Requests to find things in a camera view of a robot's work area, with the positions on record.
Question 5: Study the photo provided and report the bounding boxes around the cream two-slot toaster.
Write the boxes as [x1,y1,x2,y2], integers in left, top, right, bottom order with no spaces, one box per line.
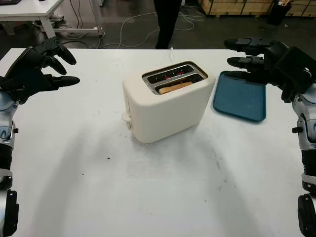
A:
[122,61,216,144]

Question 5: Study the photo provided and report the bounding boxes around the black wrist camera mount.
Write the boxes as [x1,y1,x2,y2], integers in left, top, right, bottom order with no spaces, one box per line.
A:
[281,86,296,104]
[14,95,30,105]

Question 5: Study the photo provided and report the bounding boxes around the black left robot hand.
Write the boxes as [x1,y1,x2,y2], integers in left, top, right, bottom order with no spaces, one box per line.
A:
[0,37,81,101]

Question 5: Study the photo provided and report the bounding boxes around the person in dark clothes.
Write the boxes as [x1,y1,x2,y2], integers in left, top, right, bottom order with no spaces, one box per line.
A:
[153,0,181,49]

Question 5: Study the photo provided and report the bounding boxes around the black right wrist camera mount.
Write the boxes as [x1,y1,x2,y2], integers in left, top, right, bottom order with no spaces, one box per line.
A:
[281,86,296,104]

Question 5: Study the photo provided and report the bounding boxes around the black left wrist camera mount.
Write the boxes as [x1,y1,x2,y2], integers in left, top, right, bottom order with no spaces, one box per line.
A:
[14,95,30,105]

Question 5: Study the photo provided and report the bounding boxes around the wooden crate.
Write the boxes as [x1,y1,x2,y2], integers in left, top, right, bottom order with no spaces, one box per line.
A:
[198,0,316,18]

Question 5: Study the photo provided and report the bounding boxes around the golden toast slice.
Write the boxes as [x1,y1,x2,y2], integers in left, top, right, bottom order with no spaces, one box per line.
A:
[158,81,194,95]

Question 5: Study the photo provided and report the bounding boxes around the blue plastic tray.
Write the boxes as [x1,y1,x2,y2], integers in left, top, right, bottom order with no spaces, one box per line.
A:
[212,71,268,122]

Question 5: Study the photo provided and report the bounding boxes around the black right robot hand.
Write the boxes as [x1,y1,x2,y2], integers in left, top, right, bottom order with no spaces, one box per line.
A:
[224,38,316,95]

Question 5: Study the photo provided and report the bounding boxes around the black trash bin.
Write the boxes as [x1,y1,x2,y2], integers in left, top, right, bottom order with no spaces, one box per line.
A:
[268,0,292,25]

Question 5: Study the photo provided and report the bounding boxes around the white office desk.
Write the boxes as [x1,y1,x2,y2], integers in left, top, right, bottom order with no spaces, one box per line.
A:
[0,0,104,49]

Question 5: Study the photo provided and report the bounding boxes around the white floor cable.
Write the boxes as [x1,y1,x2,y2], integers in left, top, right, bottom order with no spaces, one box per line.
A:
[95,11,205,49]

